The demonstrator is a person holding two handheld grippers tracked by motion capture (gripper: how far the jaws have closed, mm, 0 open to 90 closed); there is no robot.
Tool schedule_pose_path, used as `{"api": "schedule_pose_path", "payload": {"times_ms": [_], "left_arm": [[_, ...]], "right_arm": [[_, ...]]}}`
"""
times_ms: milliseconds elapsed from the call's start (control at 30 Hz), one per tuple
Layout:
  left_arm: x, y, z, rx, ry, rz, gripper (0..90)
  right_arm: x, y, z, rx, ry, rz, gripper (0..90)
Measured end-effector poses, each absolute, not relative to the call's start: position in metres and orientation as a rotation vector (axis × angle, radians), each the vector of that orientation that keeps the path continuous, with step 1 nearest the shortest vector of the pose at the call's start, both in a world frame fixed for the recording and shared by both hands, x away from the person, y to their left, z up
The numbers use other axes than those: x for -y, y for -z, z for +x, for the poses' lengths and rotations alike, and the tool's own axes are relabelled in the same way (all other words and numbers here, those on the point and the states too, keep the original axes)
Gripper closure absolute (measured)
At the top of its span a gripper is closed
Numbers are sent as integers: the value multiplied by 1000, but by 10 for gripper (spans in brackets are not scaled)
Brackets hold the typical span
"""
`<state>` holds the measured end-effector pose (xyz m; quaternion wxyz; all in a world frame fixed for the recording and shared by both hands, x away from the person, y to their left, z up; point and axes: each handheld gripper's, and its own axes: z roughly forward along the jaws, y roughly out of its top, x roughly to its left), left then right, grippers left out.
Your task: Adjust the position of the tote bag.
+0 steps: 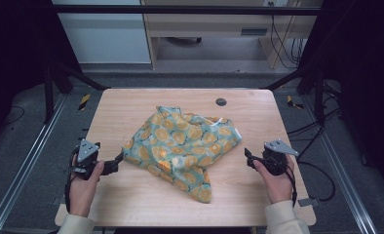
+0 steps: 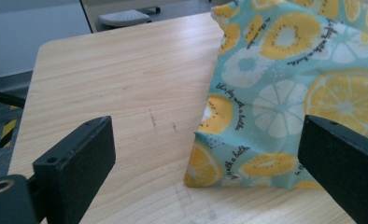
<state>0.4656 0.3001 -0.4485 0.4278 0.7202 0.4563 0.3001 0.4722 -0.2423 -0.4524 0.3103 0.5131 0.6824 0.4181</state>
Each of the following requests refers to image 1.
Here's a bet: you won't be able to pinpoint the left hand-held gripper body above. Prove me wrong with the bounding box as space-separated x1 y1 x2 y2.
70 138 101 180

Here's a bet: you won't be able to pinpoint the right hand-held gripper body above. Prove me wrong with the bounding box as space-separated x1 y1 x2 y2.
260 138 300 176

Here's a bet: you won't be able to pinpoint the teal orange-print cloth bag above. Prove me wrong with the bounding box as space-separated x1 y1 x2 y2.
121 105 244 205

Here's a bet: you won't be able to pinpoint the person's right hand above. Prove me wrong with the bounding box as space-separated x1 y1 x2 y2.
251 154 297 206

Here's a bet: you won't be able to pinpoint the person's left hand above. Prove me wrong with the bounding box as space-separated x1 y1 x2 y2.
68 160 105 218

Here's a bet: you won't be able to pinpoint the yellow black tape strip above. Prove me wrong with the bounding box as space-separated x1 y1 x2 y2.
286 95 305 111
78 93 93 112

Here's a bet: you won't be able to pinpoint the white cabinet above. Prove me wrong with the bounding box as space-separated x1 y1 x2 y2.
51 0 152 64

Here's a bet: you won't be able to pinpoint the grey desk label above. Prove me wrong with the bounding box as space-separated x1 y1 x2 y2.
240 27 269 37

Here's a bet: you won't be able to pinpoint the right hand-held gripper cable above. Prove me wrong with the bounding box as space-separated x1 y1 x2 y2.
283 162 299 208

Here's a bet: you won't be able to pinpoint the hand-held gripper cable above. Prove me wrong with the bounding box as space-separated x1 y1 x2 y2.
283 162 299 208
63 146 81 215

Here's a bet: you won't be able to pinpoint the left hand-held gripper cable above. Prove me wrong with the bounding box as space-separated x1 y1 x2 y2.
63 146 81 215

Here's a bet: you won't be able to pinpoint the black floor cable bundle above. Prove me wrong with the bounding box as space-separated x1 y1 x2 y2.
287 80 343 158

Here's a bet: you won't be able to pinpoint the grey cable plug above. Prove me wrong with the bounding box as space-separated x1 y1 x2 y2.
297 197 322 208

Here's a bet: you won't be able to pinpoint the aluminium floor rail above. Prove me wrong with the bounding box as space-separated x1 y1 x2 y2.
300 95 380 234
0 93 68 234

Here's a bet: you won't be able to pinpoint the looped black floor cable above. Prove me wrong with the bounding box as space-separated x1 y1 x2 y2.
296 160 337 203

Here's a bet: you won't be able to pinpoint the black metal frame stand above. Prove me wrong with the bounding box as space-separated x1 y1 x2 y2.
43 48 112 125
262 61 328 127

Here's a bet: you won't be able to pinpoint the thin black floor cable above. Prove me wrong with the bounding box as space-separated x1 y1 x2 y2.
2 104 26 127

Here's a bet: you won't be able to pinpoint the hanging black cables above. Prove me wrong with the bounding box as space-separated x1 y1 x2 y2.
269 14 309 70

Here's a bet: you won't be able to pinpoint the black horizontal frame bar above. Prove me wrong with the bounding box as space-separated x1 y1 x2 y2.
50 4 325 17

